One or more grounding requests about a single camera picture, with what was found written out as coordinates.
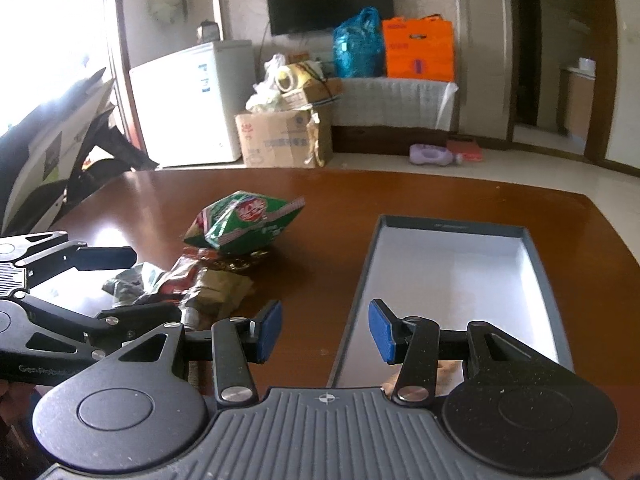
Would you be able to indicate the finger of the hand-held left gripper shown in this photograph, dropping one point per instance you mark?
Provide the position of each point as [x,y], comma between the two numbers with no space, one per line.
[135,317]
[112,257]

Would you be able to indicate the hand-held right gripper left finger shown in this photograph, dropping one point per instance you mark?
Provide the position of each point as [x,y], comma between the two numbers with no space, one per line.
[269,334]

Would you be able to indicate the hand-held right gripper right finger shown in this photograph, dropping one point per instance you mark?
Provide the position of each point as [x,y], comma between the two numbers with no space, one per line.
[382,334]

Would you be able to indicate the grey green snack packet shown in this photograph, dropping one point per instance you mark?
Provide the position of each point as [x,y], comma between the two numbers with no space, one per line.
[132,285]

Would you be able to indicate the tan snack packet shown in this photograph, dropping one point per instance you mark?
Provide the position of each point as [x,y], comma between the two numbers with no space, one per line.
[220,295]

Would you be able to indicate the red snack packet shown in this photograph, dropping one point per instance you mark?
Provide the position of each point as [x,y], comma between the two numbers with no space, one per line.
[187,277]

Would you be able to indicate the gold dark snack packet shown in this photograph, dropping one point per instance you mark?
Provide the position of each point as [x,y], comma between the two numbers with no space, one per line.
[245,260]

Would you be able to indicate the grey cardboard box white inside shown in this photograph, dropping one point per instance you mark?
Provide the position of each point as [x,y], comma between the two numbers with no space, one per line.
[450,270]

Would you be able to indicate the green snack bag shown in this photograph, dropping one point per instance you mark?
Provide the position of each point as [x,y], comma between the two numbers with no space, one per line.
[240,220]

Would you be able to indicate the white electric scooter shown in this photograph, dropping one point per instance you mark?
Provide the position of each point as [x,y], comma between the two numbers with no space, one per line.
[50,150]

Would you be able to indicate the white chest freezer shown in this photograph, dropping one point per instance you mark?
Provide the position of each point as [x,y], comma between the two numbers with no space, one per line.
[190,105]

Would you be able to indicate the purple plastic bottle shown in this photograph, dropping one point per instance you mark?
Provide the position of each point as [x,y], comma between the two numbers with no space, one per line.
[432,155]

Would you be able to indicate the large cardboard box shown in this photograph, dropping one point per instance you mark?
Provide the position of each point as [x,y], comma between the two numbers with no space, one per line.
[280,140]

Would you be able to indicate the red flat package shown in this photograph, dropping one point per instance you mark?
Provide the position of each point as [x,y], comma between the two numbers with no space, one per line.
[467,151]

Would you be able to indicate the white plastic bag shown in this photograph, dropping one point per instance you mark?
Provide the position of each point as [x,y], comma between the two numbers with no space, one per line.
[265,95]

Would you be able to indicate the white checked cloth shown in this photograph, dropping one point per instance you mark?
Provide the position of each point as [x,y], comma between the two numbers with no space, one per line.
[390,102]

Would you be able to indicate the dark kettle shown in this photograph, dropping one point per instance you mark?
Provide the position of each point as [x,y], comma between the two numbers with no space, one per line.
[209,32]

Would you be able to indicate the small cardboard box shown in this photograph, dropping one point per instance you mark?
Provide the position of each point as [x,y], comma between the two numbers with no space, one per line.
[320,91]

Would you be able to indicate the yellow tape roll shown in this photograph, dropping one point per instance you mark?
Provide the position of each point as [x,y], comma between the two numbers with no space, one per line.
[286,79]

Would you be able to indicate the beige printed bag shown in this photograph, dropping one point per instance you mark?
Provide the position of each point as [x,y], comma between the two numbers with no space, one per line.
[310,70]

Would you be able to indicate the orange shopping bag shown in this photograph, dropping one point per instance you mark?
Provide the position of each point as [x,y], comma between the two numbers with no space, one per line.
[420,50]

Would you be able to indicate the blue plastic bag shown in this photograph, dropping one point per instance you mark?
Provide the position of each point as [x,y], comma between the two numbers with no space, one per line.
[357,47]

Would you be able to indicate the wooden kitchen cabinet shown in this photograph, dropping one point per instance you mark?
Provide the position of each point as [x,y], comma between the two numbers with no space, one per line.
[577,105]

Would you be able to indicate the white container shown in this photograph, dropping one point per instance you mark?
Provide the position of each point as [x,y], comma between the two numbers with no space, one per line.
[586,65]

